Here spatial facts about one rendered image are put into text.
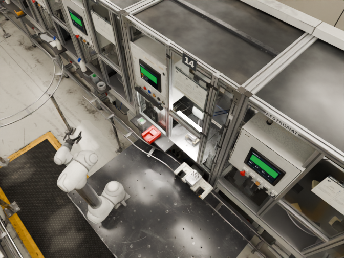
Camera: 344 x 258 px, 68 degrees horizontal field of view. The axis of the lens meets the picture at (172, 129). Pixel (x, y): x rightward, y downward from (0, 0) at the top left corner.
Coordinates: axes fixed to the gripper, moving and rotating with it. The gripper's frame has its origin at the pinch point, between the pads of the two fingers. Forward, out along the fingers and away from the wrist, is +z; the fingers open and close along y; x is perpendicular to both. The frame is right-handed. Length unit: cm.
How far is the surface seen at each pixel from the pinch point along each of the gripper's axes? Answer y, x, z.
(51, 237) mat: 6, 122, -48
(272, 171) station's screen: -148, -79, -75
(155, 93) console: -66, -64, 2
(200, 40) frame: -87, -124, -14
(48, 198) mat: 29, 113, -6
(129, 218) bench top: -72, 36, -57
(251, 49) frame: -120, -130, -20
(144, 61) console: -52, -91, 1
